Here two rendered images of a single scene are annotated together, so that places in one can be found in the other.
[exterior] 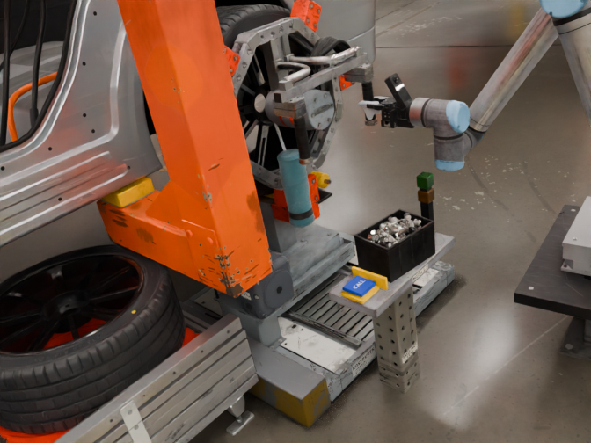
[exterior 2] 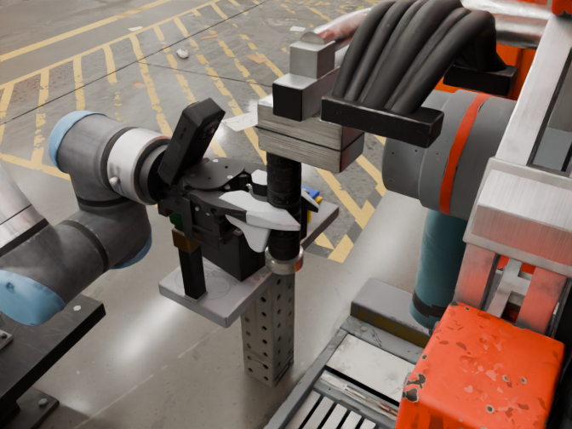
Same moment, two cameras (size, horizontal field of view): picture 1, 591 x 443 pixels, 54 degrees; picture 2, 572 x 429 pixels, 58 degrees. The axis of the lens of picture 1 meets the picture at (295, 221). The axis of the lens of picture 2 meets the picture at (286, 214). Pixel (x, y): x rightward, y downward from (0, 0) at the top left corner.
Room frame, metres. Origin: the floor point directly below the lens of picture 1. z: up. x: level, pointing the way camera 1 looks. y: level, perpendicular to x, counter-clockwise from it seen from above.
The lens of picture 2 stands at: (2.33, -0.43, 1.14)
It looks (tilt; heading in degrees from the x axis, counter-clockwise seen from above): 35 degrees down; 165
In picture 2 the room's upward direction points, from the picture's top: straight up
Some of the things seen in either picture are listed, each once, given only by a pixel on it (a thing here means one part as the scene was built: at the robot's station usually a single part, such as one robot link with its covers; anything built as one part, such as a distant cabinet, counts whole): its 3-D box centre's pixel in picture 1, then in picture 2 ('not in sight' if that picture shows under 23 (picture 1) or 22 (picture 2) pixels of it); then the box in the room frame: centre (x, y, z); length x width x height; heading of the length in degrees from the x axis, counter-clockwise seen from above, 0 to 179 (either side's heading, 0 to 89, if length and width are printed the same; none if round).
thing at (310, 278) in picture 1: (285, 265); not in sight; (2.07, 0.08, 0.13); 0.50 x 0.36 x 0.10; 132
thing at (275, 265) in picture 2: (368, 101); (283, 206); (1.89, -0.32, 0.83); 0.04 x 0.04 x 0.16
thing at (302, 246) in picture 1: (277, 227); not in sight; (2.08, 0.08, 0.32); 0.40 x 0.30 x 0.28; 132
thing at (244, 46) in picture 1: (283, 105); (557, 180); (1.95, -0.04, 0.85); 0.54 x 0.07 x 0.54; 132
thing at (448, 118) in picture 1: (446, 116); (102, 152); (1.67, -0.51, 0.81); 0.12 x 0.09 x 0.10; 42
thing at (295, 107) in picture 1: (289, 105); not in sight; (1.68, -0.05, 0.93); 0.09 x 0.05 x 0.05; 42
